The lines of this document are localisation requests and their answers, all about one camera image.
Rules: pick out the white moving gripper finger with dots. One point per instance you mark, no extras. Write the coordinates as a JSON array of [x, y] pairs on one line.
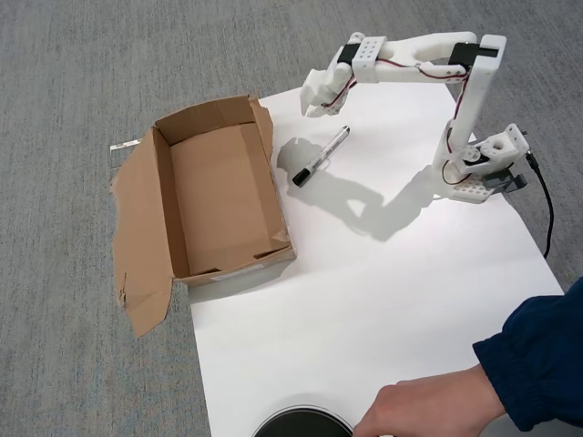
[[327, 110]]

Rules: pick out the white gripper body with motor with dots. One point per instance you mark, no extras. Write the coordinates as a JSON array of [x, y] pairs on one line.
[[317, 92]]

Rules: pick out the white fixed gripper finger with hole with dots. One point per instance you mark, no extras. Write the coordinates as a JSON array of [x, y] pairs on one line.
[[318, 87]]

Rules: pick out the white marker pen black cap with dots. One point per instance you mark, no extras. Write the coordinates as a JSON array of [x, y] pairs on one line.
[[321, 157]]

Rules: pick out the forearm in dark blue sleeve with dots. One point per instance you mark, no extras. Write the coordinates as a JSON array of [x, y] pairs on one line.
[[542, 346]]

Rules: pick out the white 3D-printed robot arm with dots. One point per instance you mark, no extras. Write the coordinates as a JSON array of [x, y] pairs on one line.
[[428, 50]]

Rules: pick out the open brown cardboard box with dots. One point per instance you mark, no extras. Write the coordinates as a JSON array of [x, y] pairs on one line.
[[214, 200]]

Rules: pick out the person's bare hand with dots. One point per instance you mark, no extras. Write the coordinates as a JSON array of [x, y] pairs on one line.
[[432, 405]]

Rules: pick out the grey table clamp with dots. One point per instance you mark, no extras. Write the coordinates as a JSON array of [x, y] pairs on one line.
[[501, 182]]

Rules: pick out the white label strip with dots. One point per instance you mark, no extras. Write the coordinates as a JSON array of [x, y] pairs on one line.
[[125, 145]]

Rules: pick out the black round disc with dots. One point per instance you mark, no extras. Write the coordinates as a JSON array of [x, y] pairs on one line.
[[300, 423]]

